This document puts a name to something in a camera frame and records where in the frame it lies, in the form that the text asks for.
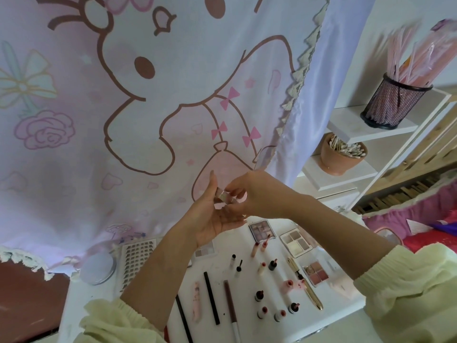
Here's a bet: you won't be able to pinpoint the white false eyelash tray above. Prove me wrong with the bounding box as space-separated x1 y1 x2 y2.
116 238 158 293

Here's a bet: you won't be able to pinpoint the person's left forearm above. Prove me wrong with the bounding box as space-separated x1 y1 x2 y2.
75 232 204 343

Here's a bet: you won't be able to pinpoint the person's left hand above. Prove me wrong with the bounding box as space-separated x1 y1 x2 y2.
179 171 247 247

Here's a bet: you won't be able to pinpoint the white table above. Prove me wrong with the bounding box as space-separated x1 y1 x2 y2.
57 211 368 343

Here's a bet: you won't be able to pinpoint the white paper sheet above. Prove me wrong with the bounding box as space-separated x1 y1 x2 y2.
406 219 429 235

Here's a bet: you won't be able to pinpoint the reddish brown door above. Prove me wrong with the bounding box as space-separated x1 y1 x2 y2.
0 261 71 343

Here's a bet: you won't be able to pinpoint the small brown quad eyeshadow palette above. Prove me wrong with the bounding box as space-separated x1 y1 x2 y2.
304 261 330 286

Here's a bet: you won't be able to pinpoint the white square compact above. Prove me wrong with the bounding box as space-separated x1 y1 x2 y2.
214 188 247 209

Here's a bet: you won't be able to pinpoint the tan eyeshadow palette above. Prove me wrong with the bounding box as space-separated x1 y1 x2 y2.
280 226 318 259

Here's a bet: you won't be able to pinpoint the pink cartoon print cloth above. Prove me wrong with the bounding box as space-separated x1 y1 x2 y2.
0 0 376 279

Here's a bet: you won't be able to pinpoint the round silver compact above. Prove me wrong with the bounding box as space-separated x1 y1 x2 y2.
80 252 117 285

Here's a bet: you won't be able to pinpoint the terracotta pot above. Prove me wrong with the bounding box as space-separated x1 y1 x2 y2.
318 133 368 176

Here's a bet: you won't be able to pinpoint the person's right hand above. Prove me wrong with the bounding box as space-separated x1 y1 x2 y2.
223 170 304 220

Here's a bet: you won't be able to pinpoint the person's right forearm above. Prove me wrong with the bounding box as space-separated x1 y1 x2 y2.
293 196 457 343

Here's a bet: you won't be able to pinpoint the dark brown eyeshadow palette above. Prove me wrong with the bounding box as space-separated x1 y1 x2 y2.
248 221 276 244

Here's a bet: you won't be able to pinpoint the pink cushion compact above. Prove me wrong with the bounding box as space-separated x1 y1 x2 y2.
377 227 403 246

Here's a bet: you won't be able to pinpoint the small white bow-handle drawer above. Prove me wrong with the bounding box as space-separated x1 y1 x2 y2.
318 188 361 212

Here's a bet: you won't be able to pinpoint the bunch of cotton swabs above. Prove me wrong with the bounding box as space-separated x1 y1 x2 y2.
328 137 367 158

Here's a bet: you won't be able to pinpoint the wooden bed frame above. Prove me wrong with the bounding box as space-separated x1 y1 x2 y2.
350 89 457 215

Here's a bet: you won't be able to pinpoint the white shelf unit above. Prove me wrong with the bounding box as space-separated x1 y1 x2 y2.
296 85 457 212

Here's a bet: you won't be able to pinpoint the bunch of pink sticks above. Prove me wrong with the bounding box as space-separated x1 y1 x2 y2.
386 18 457 86

